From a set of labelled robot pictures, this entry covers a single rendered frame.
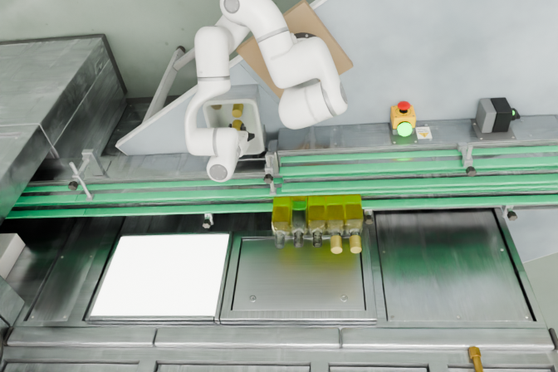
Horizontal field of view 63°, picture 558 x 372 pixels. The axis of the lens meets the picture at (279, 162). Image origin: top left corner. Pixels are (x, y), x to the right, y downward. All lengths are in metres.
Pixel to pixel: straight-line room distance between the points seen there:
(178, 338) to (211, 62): 0.81
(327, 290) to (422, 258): 0.34
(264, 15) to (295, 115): 0.25
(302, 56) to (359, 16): 0.32
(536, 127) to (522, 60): 0.23
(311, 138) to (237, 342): 0.67
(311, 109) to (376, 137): 0.44
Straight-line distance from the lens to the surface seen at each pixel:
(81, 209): 1.81
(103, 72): 2.31
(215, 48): 1.18
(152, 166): 1.71
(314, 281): 1.49
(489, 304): 1.55
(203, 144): 1.22
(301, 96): 1.14
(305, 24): 1.36
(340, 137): 1.52
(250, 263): 1.56
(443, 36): 1.45
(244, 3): 1.13
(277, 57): 1.14
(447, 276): 1.58
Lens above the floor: 2.00
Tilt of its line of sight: 47 degrees down
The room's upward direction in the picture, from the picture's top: 175 degrees counter-clockwise
